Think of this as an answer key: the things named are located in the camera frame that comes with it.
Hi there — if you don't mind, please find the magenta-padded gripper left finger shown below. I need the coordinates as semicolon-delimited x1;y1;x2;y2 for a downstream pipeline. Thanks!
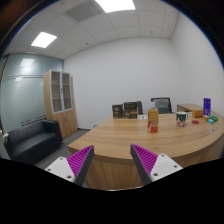
44;144;95;187

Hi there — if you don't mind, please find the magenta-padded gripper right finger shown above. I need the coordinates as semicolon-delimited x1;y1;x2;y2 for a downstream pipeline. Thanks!
130;143;184;186

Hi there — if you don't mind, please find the yellow tea drink bottle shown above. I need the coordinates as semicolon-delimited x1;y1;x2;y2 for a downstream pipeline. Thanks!
147;101;160;134

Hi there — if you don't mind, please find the black leather sofa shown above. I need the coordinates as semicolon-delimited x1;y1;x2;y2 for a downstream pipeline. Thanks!
3;119;64;166

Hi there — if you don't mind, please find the green floral ceramic mug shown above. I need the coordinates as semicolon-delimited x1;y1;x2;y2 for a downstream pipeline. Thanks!
175;111;189;128

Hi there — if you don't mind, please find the wooden glass-door cabinet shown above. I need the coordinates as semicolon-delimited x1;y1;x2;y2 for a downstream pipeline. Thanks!
43;69;78;139

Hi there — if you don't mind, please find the dark printed cardboard box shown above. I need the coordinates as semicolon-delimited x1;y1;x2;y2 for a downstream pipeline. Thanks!
111;103;124;120
123;101;139;120

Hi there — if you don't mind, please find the grey mesh office chair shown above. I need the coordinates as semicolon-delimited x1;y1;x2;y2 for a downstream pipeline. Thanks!
150;97;173;115

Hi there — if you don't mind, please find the green flat packet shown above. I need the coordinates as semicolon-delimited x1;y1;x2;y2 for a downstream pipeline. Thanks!
208;114;220;123

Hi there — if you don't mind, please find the purple standing pouch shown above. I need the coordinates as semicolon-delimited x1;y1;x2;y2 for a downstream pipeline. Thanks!
202;97;212;117

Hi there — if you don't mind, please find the rectangular ceiling light panel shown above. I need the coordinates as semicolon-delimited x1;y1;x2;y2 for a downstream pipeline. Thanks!
94;0;137;14
30;31;58;49

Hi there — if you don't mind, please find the ceiling air vent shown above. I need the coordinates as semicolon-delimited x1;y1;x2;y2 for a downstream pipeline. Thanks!
63;0;103;23

